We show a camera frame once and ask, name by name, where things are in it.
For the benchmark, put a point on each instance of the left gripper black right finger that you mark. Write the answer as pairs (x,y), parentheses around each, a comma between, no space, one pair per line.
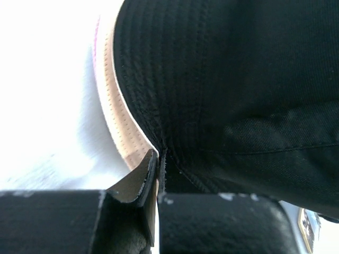
(193,222)

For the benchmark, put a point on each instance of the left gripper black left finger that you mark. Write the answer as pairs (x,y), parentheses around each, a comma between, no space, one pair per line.
(120,219)

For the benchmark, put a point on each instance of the beige bucket hat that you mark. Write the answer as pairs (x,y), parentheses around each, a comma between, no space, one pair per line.
(128,139)

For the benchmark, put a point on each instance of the black hat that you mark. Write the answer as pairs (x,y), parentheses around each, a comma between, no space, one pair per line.
(243,95)

